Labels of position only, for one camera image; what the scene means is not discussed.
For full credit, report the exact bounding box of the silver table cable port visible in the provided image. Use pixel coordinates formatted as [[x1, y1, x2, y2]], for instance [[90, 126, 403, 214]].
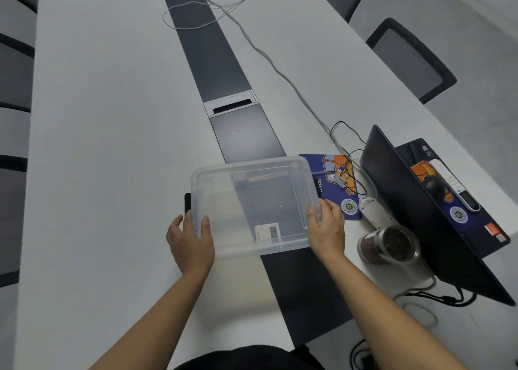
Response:
[[203, 89, 260, 118]]

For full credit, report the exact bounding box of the blue printed box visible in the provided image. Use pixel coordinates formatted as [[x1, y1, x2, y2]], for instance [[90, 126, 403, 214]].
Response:
[[396, 138, 512, 259]]

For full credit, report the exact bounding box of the glass jar with dark contents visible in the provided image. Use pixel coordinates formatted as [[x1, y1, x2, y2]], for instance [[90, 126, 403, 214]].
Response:
[[357, 224, 422, 266]]

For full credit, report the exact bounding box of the person's black clothing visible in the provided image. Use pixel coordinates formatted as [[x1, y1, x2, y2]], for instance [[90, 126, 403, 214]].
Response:
[[173, 344, 325, 370]]

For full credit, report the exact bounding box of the clear plastic storage box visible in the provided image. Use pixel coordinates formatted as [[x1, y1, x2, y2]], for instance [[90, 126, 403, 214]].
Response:
[[190, 155, 323, 259]]

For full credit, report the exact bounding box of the person's right forearm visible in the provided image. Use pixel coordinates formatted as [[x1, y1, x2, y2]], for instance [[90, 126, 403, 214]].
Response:
[[323, 252, 468, 370]]

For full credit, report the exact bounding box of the person's right hand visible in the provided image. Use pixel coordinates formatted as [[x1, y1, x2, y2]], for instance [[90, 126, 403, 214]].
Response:
[[307, 199, 346, 261]]

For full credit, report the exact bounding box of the white looped cable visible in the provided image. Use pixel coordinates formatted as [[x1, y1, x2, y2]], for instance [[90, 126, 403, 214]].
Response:
[[393, 265, 440, 329]]

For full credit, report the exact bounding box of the long white cable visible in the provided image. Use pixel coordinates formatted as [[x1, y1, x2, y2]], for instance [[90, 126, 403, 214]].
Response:
[[162, 0, 378, 201]]

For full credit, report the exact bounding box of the person's left forearm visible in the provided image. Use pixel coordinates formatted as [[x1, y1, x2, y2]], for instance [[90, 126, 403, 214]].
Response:
[[89, 265, 213, 370]]

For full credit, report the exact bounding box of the person's left hand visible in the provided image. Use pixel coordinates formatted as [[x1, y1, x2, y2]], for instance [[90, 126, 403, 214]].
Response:
[[166, 210, 215, 276]]

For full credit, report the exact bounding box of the thick black cable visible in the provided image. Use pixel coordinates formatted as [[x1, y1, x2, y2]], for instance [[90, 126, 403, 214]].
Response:
[[404, 286, 478, 308]]

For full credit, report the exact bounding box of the dark laptop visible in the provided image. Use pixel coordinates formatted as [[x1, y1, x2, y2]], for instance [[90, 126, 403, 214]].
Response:
[[359, 125, 517, 307]]

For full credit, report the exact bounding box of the thin black cable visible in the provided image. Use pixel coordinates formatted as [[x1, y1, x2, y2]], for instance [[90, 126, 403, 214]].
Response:
[[329, 121, 368, 197]]

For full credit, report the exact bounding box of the black cable with plug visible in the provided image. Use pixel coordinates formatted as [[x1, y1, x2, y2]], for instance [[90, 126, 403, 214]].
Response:
[[350, 338, 382, 370]]

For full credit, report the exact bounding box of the white device with black end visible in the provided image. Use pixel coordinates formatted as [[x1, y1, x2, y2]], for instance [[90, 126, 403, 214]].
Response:
[[428, 159, 482, 213]]

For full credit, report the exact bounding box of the white power strip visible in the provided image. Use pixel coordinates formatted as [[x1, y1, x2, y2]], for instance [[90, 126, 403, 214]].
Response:
[[358, 197, 396, 229]]

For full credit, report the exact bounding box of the blue printed mouse pad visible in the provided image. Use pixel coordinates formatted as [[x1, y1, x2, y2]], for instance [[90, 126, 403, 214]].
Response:
[[299, 154, 363, 221]]

